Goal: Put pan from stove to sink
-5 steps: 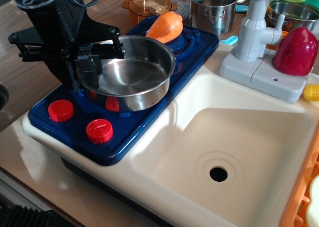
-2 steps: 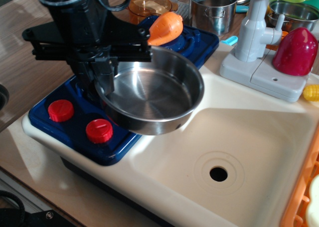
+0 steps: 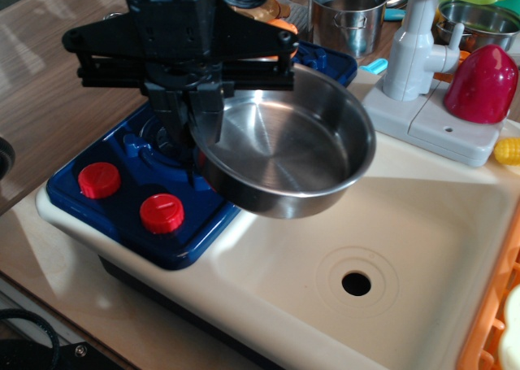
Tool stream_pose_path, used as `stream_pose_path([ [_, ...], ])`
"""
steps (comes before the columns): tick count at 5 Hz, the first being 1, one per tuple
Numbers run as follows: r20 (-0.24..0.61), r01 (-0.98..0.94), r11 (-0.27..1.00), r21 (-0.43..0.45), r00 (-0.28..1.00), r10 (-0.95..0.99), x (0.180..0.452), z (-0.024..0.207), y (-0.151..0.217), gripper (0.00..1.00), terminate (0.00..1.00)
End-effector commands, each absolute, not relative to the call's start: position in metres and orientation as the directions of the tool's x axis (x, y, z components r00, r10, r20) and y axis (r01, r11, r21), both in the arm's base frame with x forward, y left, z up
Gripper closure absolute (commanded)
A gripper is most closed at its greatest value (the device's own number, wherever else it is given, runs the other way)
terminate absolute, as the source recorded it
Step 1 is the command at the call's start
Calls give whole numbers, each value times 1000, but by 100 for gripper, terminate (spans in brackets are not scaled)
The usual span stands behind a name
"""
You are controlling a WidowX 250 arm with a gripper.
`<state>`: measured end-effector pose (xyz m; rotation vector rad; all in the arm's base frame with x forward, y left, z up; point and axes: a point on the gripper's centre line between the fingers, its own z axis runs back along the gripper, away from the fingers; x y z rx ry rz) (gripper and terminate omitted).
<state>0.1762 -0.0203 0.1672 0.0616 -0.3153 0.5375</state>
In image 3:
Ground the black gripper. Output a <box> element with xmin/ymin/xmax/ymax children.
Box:
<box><xmin>62</xmin><ymin>0</ymin><xmax>298</xmax><ymax>176</ymax></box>

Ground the steel pan with wire handle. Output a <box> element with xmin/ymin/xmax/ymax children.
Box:
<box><xmin>190</xmin><ymin>64</ymin><xmax>376</xmax><ymax>219</ymax></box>

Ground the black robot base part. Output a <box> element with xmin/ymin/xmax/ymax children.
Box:
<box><xmin>0</xmin><ymin>307</ymin><xmax>135</xmax><ymax>370</ymax></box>

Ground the blue toy stove top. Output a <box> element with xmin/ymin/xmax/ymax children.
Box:
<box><xmin>45</xmin><ymin>42</ymin><xmax>358</xmax><ymax>270</ymax></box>

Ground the red right stove knob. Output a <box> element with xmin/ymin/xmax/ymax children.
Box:
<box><xmin>139</xmin><ymin>193</ymin><xmax>184</xmax><ymax>234</ymax></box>

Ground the red stove knob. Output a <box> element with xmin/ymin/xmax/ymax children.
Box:
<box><xmin>78</xmin><ymin>162</ymin><xmax>121</xmax><ymax>199</ymax></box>
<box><xmin>139</xmin><ymin>193</ymin><xmax>184</xmax><ymax>234</ymax></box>

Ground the red left stove knob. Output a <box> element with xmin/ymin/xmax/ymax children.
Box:
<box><xmin>78</xmin><ymin>162</ymin><xmax>121</xmax><ymax>199</ymax></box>

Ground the cream toy sink unit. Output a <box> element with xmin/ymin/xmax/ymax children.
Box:
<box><xmin>35</xmin><ymin>68</ymin><xmax>520</xmax><ymax>370</ymax></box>

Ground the orange toy carrot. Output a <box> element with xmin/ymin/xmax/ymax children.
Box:
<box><xmin>258</xmin><ymin>19</ymin><xmax>298</xmax><ymax>50</ymax></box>

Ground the orange transparent plastic pot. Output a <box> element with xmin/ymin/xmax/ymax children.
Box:
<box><xmin>231</xmin><ymin>0</ymin><xmax>291</xmax><ymax>23</ymax></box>

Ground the tall steel pot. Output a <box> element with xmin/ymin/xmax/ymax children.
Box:
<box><xmin>308</xmin><ymin>0</ymin><xmax>388</xmax><ymax>59</ymax></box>

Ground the light blue plastic piece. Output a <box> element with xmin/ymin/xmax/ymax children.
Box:
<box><xmin>359</xmin><ymin>58</ymin><xmax>388</xmax><ymax>75</ymax></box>

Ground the grey toy faucet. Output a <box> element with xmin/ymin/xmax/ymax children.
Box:
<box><xmin>362</xmin><ymin>0</ymin><xmax>504</xmax><ymax>168</ymax></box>

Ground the dark red plastic cup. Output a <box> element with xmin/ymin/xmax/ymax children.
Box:
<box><xmin>444</xmin><ymin>45</ymin><xmax>519</xmax><ymax>124</ymax></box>

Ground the steel bowl at back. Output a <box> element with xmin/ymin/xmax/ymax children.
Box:
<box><xmin>435</xmin><ymin>0</ymin><xmax>519</xmax><ymax>52</ymax></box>

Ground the yellow toy corn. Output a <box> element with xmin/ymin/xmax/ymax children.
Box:
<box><xmin>493</xmin><ymin>137</ymin><xmax>520</xmax><ymax>166</ymax></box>

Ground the orange dish rack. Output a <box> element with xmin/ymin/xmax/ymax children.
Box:
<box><xmin>456</xmin><ymin>218</ymin><xmax>519</xmax><ymax>369</ymax></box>

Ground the white plate in rack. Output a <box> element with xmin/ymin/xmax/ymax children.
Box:
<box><xmin>496</xmin><ymin>285</ymin><xmax>519</xmax><ymax>370</ymax></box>

